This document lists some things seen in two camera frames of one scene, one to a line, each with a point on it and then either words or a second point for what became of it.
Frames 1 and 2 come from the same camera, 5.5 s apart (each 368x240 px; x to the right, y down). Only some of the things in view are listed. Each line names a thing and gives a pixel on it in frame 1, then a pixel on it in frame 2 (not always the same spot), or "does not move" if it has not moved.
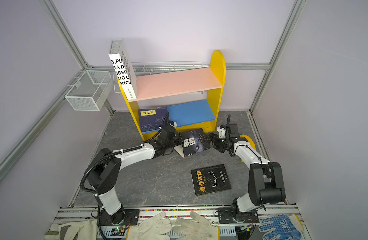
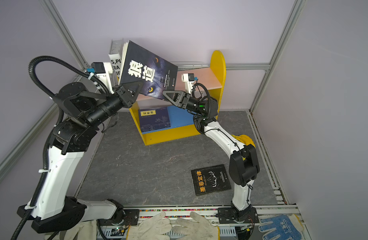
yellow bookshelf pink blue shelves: [188, 99] does not move
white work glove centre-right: [200, 230] does not move
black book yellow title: [210, 180] does not move
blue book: [151, 119] does not move
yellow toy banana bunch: [250, 140] does not move
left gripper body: [169, 145] to [109, 106]
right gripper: [211, 136] to [188, 102]
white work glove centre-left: [155, 227] does not move
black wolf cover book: [193, 142] to [158, 74]
